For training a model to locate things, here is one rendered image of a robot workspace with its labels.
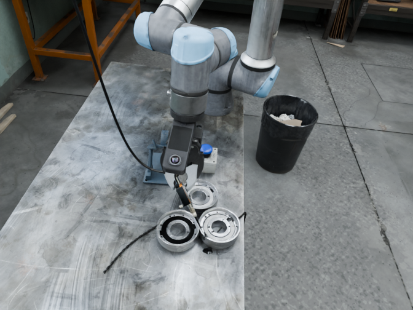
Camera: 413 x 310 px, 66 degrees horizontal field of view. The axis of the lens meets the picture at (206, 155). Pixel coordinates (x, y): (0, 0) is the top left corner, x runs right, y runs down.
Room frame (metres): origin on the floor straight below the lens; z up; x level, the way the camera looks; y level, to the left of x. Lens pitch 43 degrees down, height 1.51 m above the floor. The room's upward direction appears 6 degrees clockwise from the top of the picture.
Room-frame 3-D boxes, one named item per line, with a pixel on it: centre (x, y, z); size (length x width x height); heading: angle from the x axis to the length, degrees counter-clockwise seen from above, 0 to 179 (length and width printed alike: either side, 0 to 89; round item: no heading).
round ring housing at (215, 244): (0.47, -0.05, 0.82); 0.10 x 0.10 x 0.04
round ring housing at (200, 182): (0.56, 0.01, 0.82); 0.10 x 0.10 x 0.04
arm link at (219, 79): (1.05, -0.02, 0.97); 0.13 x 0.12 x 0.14; 68
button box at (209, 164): (0.72, 0.00, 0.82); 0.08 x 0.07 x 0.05; 0
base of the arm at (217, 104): (1.05, -0.01, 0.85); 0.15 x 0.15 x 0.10
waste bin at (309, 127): (1.65, -0.48, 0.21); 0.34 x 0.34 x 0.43
